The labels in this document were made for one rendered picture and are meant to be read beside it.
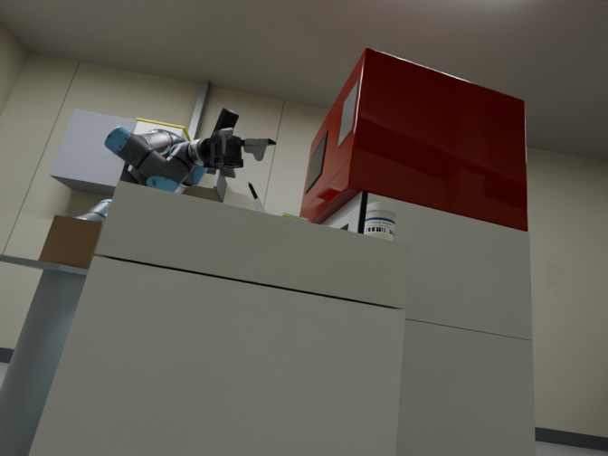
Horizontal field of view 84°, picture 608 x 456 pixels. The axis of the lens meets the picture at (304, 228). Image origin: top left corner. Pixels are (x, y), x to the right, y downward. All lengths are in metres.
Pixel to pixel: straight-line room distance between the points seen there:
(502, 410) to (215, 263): 1.07
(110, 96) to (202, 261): 4.07
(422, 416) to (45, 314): 1.27
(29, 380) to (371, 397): 1.11
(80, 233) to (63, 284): 0.19
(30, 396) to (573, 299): 4.67
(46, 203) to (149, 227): 3.68
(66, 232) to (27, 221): 2.89
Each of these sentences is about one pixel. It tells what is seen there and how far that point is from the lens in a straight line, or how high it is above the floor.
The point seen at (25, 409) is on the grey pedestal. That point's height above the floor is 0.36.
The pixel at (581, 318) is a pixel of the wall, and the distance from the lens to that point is 4.85.
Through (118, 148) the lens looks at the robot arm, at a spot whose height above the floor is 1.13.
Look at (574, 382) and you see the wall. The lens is 4.75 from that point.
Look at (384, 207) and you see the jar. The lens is 0.82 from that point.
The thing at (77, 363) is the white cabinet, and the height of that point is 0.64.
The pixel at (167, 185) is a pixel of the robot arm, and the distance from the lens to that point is 1.03.
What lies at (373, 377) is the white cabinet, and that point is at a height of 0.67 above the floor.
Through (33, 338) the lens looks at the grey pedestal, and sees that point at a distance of 1.48.
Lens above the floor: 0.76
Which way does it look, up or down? 15 degrees up
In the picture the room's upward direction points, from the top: 9 degrees clockwise
